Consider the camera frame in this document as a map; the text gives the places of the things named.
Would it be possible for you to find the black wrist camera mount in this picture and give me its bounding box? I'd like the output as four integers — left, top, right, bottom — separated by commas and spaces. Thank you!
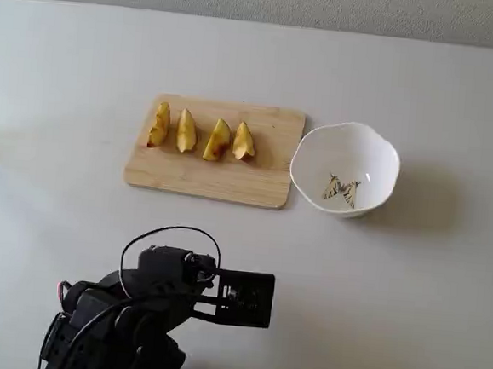
192, 267, 276, 330

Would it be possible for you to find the apple slice with red skin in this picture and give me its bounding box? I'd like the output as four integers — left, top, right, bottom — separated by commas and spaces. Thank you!
146, 101, 173, 150

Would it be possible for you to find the wooden cutting board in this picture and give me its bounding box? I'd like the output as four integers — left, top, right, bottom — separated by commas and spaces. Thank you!
120, 90, 308, 212

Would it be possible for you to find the thin black cable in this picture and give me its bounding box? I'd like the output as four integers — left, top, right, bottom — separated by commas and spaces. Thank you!
117, 221, 226, 308

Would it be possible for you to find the small wedge apple slice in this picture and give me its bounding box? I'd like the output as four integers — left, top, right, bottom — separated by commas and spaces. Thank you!
231, 120, 258, 163

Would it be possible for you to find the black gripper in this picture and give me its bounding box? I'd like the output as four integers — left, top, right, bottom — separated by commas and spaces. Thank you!
133, 244, 220, 303

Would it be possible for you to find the apple slice with brown spot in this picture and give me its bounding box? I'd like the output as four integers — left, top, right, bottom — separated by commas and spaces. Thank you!
200, 116, 233, 164

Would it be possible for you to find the pale yellow apple slice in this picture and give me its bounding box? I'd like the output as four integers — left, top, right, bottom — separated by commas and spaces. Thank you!
175, 107, 199, 155

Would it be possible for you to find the white bowl with butterfly print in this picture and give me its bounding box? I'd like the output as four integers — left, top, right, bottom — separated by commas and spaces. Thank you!
285, 117, 405, 223

